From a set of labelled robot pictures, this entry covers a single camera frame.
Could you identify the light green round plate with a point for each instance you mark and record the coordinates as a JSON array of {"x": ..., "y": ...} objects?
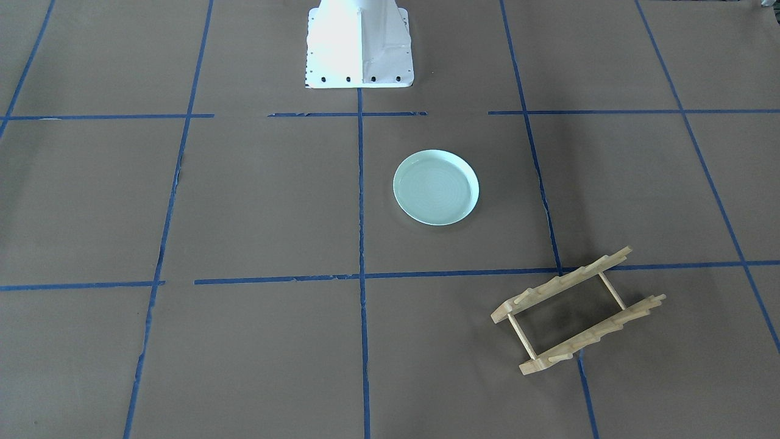
[{"x": 435, "y": 187}]

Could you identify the wooden dish rack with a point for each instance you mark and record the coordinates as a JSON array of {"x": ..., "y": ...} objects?
[{"x": 555, "y": 320}]

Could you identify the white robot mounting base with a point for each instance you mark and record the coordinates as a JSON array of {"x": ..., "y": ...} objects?
[{"x": 353, "y": 44}]

